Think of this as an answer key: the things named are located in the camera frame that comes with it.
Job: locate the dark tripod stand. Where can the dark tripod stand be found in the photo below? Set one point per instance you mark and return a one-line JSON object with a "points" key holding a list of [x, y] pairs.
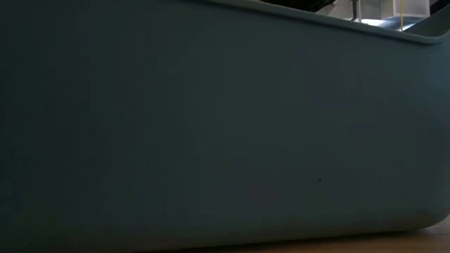
{"points": [[355, 10]]}

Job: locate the dark blue plastic bin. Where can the dark blue plastic bin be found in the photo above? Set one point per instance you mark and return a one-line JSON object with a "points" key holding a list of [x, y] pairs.
{"points": [[211, 123]]}

